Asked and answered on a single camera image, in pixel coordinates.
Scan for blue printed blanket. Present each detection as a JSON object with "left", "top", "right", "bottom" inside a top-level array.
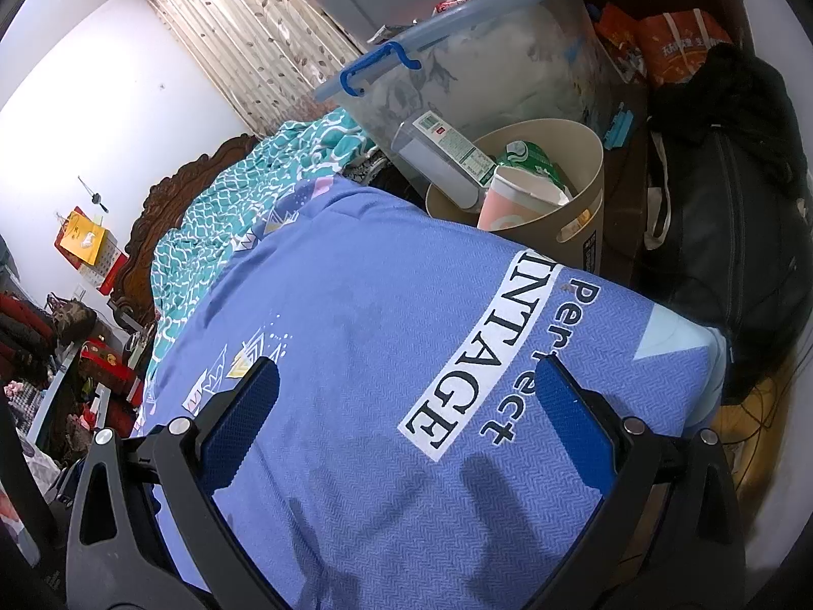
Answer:
[{"left": 136, "top": 174, "right": 728, "bottom": 610}]

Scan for clear plastic box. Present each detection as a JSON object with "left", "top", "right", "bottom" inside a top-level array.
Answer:
[{"left": 390, "top": 110, "right": 499, "bottom": 210}]

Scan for red gift box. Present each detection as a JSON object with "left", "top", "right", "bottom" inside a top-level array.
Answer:
[{"left": 79, "top": 338, "right": 137, "bottom": 395}]

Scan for blue plastic clip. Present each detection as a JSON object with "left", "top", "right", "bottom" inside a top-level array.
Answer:
[{"left": 603, "top": 111, "right": 636, "bottom": 150}]

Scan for beige trash bin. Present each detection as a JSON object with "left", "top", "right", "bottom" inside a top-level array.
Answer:
[{"left": 424, "top": 119, "right": 606, "bottom": 271}]

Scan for orange snack packet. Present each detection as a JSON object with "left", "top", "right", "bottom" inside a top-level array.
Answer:
[{"left": 593, "top": 3, "right": 649, "bottom": 80}]

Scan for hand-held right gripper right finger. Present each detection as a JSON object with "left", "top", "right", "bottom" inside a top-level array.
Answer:
[{"left": 537, "top": 356, "right": 747, "bottom": 610}]

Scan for carved wooden headboard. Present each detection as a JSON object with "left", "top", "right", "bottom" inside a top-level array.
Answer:
[{"left": 108, "top": 133, "right": 261, "bottom": 331}]

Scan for brown handbag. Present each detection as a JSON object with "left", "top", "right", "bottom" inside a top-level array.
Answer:
[{"left": 46, "top": 292, "right": 98, "bottom": 344}]

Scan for yellow paper bag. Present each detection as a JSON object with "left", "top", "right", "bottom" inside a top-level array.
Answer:
[{"left": 58, "top": 211, "right": 109, "bottom": 266}]

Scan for black leather bag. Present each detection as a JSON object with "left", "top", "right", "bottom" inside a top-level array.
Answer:
[{"left": 644, "top": 127, "right": 813, "bottom": 401}]

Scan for clear storage box blue handle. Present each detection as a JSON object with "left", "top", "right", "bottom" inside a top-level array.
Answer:
[{"left": 314, "top": 0, "right": 630, "bottom": 198}]

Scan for orange plastic bag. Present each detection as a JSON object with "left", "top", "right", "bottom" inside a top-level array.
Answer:
[{"left": 635, "top": 9, "right": 734, "bottom": 86}]

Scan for dark hanging jackets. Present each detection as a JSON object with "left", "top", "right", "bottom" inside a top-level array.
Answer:
[{"left": 0, "top": 292, "right": 55, "bottom": 382}]

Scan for grey metal shelf rack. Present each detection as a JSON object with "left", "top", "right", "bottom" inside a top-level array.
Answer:
[{"left": 0, "top": 330, "right": 147, "bottom": 497}]

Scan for black cloth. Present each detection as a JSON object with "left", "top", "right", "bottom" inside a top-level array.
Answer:
[{"left": 654, "top": 43, "right": 802, "bottom": 163}]

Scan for leaf patterned curtain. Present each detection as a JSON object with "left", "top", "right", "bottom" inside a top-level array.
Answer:
[{"left": 136, "top": 0, "right": 363, "bottom": 141}]

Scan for teal patterned quilt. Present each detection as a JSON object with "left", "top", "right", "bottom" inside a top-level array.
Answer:
[{"left": 149, "top": 107, "right": 382, "bottom": 344}]

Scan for crushed green can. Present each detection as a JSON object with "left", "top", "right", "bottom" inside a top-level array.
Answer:
[{"left": 494, "top": 140, "right": 573, "bottom": 188}]

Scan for red wall calendar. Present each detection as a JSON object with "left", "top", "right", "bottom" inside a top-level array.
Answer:
[{"left": 54, "top": 206, "right": 131, "bottom": 296}]

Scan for dark brown wooden stand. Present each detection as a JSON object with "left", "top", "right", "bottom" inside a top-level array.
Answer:
[{"left": 540, "top": 82, "right": 655, "bottom": 293}]

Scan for pink white paper cup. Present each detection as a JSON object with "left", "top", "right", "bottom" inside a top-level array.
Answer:
[{"left": 476, "top": 166, "right": 573, "bottom": 233}]

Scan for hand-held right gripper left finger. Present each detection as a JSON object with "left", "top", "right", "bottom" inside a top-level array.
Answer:
[{"left": 65, "top": 356, "right": 280, "bottom": 610}]

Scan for hanging keys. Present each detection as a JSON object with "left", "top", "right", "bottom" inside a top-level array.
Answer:
[{"left": 77, "top": 174, "right": 110, "bottom": 214}]

